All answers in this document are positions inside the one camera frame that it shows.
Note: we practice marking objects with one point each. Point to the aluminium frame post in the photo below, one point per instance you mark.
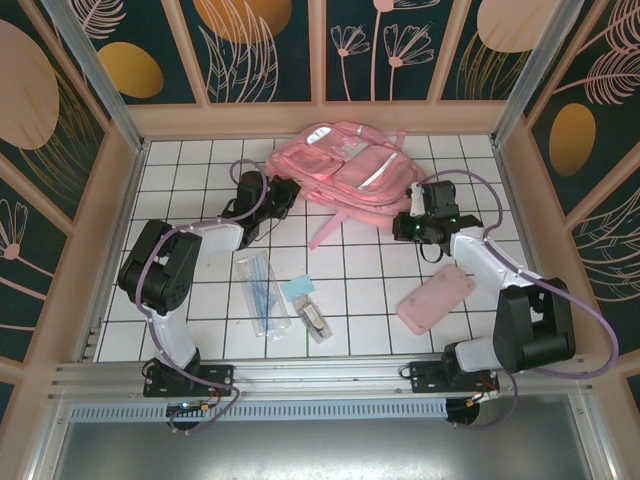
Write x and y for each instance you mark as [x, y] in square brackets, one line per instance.
[535, 65]
[100, 75]

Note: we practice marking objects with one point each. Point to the clear packet of stationery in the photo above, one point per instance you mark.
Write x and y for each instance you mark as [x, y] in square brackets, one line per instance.
[312, 317]

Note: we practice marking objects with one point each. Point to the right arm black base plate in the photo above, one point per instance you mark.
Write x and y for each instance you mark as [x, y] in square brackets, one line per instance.
[425, 375]

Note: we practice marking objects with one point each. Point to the pink pencil case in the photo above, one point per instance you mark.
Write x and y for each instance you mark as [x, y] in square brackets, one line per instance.
[435, 300]

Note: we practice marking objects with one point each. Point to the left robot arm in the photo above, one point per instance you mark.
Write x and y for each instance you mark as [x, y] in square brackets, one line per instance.
[160, 270]

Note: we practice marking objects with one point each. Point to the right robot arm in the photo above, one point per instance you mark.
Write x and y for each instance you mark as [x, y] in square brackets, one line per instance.
[535, 325]

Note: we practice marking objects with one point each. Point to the aluminium mounting rail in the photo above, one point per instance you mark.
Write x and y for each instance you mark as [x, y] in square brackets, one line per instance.
[320, 375]

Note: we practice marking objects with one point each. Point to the clear ruler set pouch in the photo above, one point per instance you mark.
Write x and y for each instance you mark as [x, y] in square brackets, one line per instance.
[260, 300]

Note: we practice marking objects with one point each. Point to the light blue sticky notes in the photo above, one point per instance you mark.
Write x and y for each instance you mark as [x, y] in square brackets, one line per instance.
[299, 287]

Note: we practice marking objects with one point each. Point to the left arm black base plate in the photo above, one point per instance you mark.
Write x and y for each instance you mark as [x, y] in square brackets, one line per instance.
[220, 374]

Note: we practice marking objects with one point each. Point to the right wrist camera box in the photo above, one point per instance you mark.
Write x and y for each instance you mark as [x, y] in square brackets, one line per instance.
[416, 200]

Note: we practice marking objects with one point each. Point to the pink backpack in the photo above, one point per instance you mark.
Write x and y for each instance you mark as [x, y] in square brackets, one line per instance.
[360, 175]

